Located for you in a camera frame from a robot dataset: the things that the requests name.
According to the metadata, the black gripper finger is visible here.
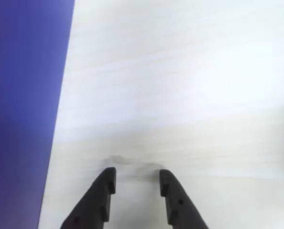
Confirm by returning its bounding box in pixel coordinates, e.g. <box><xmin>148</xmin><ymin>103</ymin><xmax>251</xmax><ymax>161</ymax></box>
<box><xmin>159</xmin><ymin>169</ymin><xmax>210</xmax><ymax>229</ymax></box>
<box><xmin>60</xmin><ymin>167</ymin><xmax>117</xmax><ymax>229</ymax></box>

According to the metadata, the blue plastic box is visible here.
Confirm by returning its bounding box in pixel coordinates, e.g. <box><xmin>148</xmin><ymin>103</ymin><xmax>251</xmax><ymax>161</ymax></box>
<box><xmin>0</xmin><ymin>0</ymin><xmax>76</xmax><ymax>229</ymax></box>

